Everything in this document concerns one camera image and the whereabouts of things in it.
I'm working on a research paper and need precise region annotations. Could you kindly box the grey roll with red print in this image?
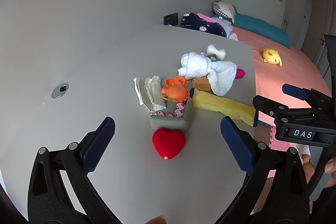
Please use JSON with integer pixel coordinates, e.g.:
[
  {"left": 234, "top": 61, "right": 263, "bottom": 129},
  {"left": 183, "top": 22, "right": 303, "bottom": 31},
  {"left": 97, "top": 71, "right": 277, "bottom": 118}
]
[{"left": 150, "top": 97, "right": 194, "bottom": 132}]

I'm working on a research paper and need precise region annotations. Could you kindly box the white tissue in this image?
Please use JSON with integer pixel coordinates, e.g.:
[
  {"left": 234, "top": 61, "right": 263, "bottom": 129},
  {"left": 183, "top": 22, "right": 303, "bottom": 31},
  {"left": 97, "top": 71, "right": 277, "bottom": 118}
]
[{"left": 290, "top": 144, "right": 311, "bottom": 157}]

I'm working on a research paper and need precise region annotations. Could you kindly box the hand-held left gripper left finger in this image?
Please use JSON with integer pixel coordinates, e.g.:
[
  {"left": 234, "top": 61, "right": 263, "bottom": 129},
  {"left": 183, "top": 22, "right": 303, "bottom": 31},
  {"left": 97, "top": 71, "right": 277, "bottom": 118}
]
[{"left": 28, "top": 116, "right": 124, "bottom": 224}]

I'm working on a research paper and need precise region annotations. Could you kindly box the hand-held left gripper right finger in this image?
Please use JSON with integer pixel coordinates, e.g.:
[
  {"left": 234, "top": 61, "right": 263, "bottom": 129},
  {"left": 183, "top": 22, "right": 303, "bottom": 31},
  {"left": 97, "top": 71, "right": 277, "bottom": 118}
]
[{"left": 214, "top": 116, "right": 311, "bottom": 224}]

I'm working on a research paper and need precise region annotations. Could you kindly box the grey wardrobe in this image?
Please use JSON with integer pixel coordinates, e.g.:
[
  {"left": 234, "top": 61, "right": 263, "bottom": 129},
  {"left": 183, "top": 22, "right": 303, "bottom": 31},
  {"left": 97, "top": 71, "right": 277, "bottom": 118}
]
[{"left": 282, "top": 0, "right": 336, "bottom": 77}]

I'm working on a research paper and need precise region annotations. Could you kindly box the teal pillow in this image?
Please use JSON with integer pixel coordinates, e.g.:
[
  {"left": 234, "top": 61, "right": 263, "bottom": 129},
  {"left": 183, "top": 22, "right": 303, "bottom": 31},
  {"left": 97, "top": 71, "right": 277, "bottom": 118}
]
[{"left": 233, "top": 13, "right": 291, "bottom": 48}]

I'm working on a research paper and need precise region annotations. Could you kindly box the yellow cloth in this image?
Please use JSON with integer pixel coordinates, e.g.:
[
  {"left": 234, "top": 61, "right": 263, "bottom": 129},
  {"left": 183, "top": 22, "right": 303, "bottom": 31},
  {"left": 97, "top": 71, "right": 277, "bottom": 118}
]
[{"left": 192, "top": 90, "right": 256, "bottom": 125}]

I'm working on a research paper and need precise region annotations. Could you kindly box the orange plastic toy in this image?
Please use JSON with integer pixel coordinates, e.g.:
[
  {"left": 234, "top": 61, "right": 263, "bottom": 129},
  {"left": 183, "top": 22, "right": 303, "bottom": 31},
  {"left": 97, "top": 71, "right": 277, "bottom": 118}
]
[{"left": 161, "top": 76, "right": 190, "bottom": 103}]

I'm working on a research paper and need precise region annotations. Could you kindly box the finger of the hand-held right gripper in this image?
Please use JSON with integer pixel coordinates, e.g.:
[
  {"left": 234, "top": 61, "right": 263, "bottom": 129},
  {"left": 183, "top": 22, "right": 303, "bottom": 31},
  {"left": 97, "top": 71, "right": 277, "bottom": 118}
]
[
  {"left": 252, "top": 95, "right": 315, "bottom": 127},
  {"left": 282, "top": 84, "right": 332, "bottom": 114}
]

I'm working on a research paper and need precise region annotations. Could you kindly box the light blue folded blanket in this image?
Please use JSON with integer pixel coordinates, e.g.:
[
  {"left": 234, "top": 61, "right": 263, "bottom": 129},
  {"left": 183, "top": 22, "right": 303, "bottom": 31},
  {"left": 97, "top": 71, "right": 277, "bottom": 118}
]
[{"left": 211, "top": 17, "right": 234, "bottom": 33}]

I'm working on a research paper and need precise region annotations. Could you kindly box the brown plush toy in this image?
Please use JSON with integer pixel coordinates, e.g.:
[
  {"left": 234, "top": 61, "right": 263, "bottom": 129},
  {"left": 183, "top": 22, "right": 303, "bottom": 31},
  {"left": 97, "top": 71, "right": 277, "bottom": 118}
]
[{"left": 191, "top": 76, "right": 212, "bottom": 93}]

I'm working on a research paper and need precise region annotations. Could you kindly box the yellow chick plush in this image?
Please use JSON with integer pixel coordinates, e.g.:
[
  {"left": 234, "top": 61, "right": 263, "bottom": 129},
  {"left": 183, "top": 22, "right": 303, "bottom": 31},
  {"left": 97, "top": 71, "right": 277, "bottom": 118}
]
[{"left": 262, "top": 48, "right": 282, "bottom": 66}]

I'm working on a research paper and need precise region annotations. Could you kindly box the black stand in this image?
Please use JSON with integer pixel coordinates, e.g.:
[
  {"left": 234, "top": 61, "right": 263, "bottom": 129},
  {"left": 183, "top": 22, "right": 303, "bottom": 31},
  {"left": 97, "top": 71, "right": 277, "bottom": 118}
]
[{"left": 324, "top": 34, "right": 336, "bottom": 77}]

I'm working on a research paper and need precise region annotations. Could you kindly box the person's right hand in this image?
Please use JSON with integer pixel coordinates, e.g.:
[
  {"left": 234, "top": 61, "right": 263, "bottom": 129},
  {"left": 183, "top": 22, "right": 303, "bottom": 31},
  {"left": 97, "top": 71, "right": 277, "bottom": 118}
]
[{"left": 302, "top": 153, "right": 336, "bottom": 189}]

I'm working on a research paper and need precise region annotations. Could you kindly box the plaid patchwork pillow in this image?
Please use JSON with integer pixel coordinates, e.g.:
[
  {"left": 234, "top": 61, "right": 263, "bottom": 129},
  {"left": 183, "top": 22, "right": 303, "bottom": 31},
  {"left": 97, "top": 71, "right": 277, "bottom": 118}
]
[{"left": 212, "top": 2, "right": 238, "bottom": 23}]

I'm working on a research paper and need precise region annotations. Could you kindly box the white quilted towel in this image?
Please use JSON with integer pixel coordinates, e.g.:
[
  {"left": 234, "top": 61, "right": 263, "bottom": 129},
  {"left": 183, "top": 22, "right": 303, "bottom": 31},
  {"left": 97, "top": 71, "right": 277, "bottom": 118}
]
[{"left": 178, "top": 52, "right": 237, "bottom": 97}]

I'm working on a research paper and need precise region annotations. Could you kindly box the navy printed blanket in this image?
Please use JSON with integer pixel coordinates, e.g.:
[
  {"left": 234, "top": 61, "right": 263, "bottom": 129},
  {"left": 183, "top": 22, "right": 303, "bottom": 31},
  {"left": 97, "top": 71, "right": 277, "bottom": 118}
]
[{"left": 181, "top": 12, "right": 227, "bottom": 38}]

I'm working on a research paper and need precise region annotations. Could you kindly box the lined paper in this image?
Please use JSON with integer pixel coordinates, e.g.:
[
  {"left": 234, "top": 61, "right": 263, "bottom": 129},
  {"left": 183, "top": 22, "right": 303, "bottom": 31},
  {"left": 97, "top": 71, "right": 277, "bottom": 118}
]
[{"left": 133, "top": 75, "right": 167, "bottom": 112}]

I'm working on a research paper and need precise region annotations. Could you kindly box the red heart plush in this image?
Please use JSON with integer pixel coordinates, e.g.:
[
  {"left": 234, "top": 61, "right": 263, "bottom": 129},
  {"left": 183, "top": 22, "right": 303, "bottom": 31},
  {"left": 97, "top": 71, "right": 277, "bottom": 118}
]
[{"left": 152, "top": 128, "right": 186, "bottom": 160}]

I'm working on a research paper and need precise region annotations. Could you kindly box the white bone toy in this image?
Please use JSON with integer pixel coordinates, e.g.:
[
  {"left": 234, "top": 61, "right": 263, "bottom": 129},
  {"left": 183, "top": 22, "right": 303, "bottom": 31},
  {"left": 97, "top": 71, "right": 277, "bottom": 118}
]
[{"left": 206, "top": 44, "right": 227, "bottom": 60}]

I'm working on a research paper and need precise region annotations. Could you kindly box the person's left hand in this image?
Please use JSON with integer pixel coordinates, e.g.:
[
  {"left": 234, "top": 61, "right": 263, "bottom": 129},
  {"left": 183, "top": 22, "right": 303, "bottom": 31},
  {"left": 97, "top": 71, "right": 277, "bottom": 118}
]
[{"left": 147, "top": 216, "right": 167, "bottom": 224}]

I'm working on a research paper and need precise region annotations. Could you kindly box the silver cable grommet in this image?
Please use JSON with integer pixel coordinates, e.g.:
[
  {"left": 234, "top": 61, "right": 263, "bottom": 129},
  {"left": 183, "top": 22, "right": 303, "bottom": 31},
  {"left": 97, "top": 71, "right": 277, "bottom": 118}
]
[{"left": 51, "top": 83, "right": 69, "bottom": 99}]

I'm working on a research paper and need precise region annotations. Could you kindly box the black wall socket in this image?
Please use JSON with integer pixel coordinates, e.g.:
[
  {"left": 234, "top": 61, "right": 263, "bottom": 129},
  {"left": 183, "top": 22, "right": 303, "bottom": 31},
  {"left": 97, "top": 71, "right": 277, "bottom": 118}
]
[{"left": 163, "top": 13, "right": 178, "bottom": 26}]

